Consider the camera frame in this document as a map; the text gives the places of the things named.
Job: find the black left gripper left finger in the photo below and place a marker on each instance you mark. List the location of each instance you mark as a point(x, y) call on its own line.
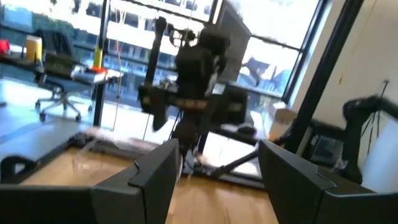
point(124, 202)

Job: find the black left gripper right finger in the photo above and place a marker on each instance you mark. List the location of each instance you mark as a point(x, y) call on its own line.
point(311, 202)

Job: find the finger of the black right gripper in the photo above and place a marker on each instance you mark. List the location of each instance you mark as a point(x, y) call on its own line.
point(158, 102)
point(231, 105)

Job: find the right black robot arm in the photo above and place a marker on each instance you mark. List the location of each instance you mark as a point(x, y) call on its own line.
point(214, 40)

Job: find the black computer mouse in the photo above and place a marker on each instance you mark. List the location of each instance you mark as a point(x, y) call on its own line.
point(247, 129)

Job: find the black slanted pole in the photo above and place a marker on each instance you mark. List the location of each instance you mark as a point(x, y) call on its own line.
point(157, 53)

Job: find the cardboard box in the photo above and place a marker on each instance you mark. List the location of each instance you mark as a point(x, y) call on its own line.
point(281, 119)

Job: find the grey monitor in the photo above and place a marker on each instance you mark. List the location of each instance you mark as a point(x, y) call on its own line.
point(236, 37)

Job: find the clear plastic bin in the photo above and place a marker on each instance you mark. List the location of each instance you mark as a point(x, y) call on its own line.
point(84, 155)

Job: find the white tray with orange items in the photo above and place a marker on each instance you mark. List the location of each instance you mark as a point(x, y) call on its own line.
point(96, 74)

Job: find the yellow-green bottle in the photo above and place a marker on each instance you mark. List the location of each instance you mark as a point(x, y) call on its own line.
point(98, 57)

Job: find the office chair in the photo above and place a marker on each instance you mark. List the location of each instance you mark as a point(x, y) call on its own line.
point(62, 84)

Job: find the black window pillar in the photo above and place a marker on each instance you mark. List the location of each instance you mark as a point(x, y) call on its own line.
point(326, 62)

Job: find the grey case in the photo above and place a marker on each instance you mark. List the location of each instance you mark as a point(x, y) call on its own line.
point(59, 65)

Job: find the yellow cylindrical container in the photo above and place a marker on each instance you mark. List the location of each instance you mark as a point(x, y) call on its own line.
point(33, 48)

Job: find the black desk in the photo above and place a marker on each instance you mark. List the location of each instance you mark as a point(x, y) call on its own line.
point(18, 60)

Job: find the red box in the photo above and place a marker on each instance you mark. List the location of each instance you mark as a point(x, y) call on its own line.
point(3, 47)

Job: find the black diagonal frame brace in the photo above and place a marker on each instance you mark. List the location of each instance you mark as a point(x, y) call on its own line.
point(236, 163)

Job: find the black frame bracket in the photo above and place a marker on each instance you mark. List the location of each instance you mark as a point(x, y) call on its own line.
point(6, 174)

